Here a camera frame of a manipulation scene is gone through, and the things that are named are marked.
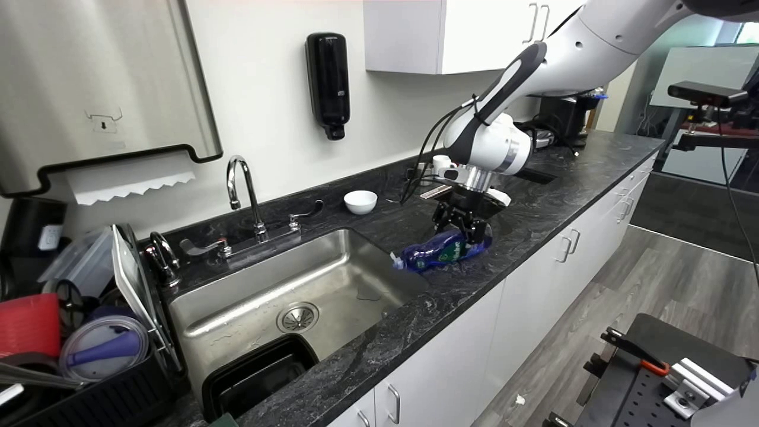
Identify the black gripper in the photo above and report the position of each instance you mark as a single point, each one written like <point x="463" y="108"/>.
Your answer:
<point x="467" y="203"/>

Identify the blue dish soap bottle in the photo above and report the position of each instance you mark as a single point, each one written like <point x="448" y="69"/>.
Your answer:
<point x="442" y="252"/>

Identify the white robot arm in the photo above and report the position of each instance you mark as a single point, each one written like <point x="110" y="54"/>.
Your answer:
<point x="601" y="39"/>

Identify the stainless steel sink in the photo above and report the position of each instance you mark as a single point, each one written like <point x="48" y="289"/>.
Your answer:
<point x="333" y="276"/>

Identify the white mug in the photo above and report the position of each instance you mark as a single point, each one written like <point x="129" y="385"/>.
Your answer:
<point x="442" y="167"/>

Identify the small steel cup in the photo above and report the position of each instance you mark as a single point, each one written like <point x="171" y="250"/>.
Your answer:
<point x="423" y="175"/>

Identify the black flat pad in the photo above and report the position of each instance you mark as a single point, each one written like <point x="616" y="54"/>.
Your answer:
<point x="538" y="175"/>

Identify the small white bowl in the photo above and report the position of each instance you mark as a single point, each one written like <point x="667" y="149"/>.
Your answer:
<point x="362" y="203"/>

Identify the white lower cabinets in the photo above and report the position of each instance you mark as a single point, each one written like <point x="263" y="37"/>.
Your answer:
<point x="475" y="357"/>

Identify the dark faucet lever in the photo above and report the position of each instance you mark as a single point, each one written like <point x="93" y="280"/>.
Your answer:
<point x="203" y="250"/>
<point x="304" y="213"/>

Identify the white paper scrap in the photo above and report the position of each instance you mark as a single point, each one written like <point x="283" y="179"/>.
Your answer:
<point x="519" y="398"/>

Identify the white upper cabinet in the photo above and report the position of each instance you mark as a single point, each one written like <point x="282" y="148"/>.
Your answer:
<point x="442" y="37"/>

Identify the black equipment cart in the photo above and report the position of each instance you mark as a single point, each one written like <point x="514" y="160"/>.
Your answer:
<point x="633" y="394"/>

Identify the black plastic tray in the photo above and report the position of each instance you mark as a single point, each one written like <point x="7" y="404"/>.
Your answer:
<point x="263" y="379"/>

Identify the silver aluminium profile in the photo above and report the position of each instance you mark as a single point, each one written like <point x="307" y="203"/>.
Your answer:
<point x="696" y="386"/>

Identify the yellow green sponge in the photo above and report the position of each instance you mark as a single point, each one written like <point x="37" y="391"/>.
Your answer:
<point x="225" y="421"/>

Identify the white cutting board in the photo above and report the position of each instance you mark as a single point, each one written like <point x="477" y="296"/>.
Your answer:
<point x="131" y="276"/>

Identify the white paper towel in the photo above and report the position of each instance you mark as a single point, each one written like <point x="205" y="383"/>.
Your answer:
<point x="128" y="185"/>

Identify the clear lidded container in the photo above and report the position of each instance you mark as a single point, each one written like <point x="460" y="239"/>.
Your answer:
<point x="103" y="347"/>

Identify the clear plastic container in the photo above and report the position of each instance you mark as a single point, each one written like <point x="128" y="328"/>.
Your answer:
<point x="84" y="264"/>

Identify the black dish rack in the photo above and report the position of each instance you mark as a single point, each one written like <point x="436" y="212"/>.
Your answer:
<point x="120" y="404"/>

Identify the steel paper towel dispenser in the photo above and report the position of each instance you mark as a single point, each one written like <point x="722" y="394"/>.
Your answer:
<point x="96" y="78"/>

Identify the red plastic cup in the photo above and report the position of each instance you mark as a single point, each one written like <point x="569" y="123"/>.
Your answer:
<point x="28" y="326"/>

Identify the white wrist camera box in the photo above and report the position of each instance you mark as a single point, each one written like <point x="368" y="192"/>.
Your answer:
<point x="500" y="198"/>

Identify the black wall soap dispenser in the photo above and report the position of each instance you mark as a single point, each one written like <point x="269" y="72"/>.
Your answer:
<point x="328" y="78"/>

